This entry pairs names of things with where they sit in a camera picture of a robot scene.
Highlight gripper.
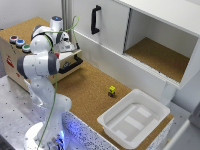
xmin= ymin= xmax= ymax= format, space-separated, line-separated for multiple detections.
xmin=58 ymin=37 xmax=77 ymax=54

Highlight wooden drawer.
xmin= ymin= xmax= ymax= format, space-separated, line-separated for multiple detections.
xmin=53 ymin=46 xmax=84 ymax=75

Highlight wooden drawer box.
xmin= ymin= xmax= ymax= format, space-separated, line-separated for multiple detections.
xmin=0 ymin=16 xmax=69 ymax=92

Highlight green button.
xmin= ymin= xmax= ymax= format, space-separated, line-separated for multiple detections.
xmin=21 ymin=44 xmax=32 ymax=54

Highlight blue button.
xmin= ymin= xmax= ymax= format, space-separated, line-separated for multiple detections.
xmin=15 ymin=38 xmax=26 ymax=49

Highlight white sliding door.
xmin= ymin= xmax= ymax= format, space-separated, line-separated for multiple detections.
xmin=73 ymin=0 xmax=131 ymax=54

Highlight red button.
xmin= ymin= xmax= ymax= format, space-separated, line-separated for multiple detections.
xmin=9 ymin=35 xmax=19 ymax=45

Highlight yellow block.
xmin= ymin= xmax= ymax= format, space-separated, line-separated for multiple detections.
xmin=108 ymin=85 xmax=117 ymax=95

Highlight white cabinet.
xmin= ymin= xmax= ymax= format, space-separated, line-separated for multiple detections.
xmin=61 ymin=0 xmax=200 ymax=105

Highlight white plastic box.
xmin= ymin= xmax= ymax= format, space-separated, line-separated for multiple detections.
xmin=96 ymin=88 xmax=171 ymax=150

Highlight black drawer handle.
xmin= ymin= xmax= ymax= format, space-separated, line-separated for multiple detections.
xmin=58 ymin=54 xmax=84 ymax=75

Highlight grey metal post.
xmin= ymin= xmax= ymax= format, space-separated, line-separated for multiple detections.
xmin=61 ymin=0 xmax=75 ymax=33

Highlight black door handle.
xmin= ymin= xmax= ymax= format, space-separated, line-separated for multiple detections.
xmin=90 ymin=4 xmax=102 ymax=36

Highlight green cable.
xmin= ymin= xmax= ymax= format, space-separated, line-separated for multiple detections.
xmin=35 ymin=14 xmax=81 ymax=150

